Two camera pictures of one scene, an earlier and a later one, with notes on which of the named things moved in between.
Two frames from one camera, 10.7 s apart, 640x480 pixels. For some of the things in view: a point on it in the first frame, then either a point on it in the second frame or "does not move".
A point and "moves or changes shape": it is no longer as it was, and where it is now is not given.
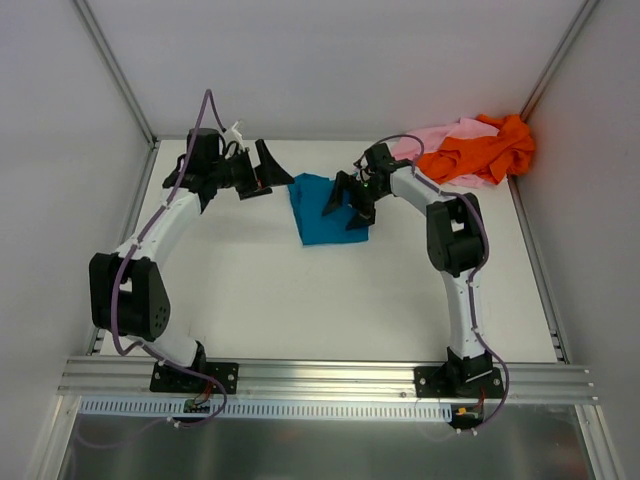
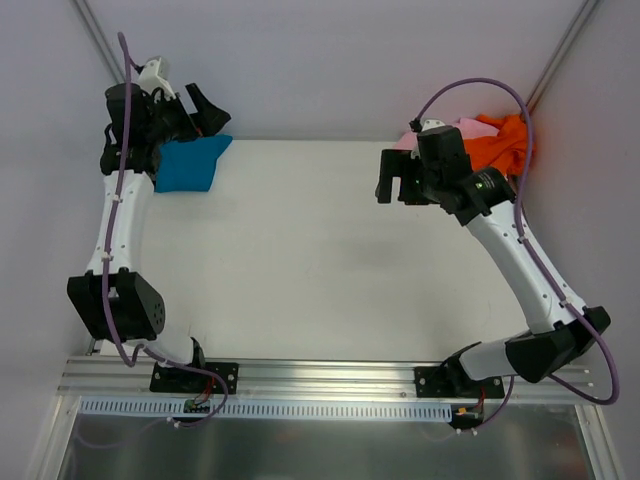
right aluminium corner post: [557, 59] does not move
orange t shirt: [493, 157] does not move
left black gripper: [253, 175] → [185, 116]
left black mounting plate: [169, 379] does not move
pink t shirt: [416, 143] does not move
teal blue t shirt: [308, 196] moves or changes shape
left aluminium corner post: [119, 72] does not move
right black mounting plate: [464, 382] does not move
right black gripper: [357, 195] → [406, 176]
